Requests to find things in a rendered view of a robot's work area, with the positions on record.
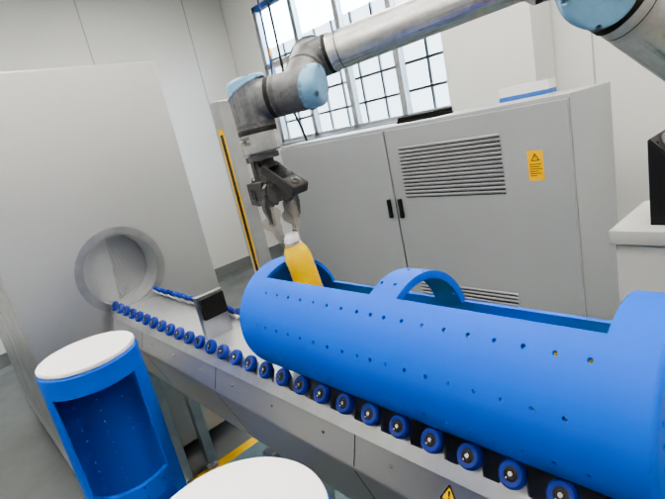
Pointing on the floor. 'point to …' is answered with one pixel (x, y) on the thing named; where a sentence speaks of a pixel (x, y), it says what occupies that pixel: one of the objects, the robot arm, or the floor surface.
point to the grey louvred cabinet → (474, 202)
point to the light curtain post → (232, 149)
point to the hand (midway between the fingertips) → (289, 235)
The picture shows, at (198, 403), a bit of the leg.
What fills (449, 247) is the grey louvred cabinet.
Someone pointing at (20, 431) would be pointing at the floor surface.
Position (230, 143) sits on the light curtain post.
